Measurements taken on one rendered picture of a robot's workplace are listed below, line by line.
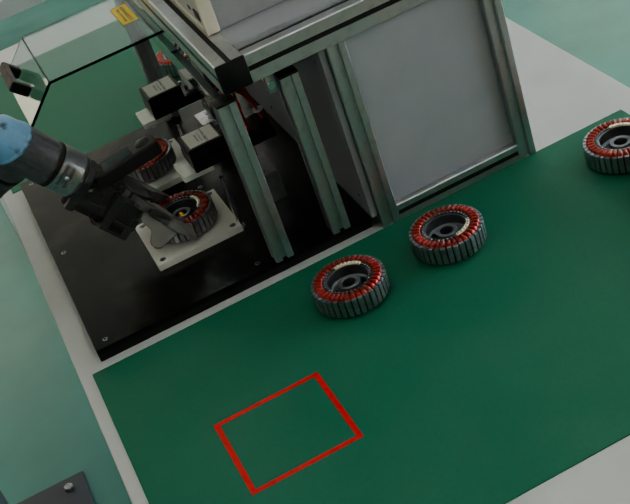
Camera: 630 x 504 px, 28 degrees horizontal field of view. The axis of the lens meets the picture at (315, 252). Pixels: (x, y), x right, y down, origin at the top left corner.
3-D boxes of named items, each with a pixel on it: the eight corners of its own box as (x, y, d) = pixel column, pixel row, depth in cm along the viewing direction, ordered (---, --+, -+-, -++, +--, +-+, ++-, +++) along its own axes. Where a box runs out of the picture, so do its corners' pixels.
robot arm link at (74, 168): (61, 135, 197) (72, 155, 190) (85, 148, 199) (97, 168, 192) (36, 175, 198) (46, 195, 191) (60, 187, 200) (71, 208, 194)
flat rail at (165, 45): (228, 125, 181) (221, 108, 180) (122, 6, 232) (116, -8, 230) (235, 122, 181) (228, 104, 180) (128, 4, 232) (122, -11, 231)
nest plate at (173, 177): (123, 210, 221) (120, 204, 220) (103, 176, 233) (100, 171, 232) (199, 173, 223) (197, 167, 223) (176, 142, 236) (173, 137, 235)
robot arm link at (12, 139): (-19, 123, 193) (9, 101, 187) (42, 154, 199) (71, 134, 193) (-31, 166, 189) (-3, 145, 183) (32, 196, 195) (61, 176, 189)
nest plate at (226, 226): (160, 271, 201) (158, 265, 200) (136, 232, 213) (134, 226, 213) (244, 230, 204) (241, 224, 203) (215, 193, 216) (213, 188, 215)
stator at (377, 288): (391, 311, 178) (384, 291, 176) (316, 327, 181) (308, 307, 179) (389, 264, 188) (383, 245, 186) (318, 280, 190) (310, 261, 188)
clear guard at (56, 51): (31, 128, 202) (15, 96, 199) (6, 80, 222) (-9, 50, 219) (212, 44, 208) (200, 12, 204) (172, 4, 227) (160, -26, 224)
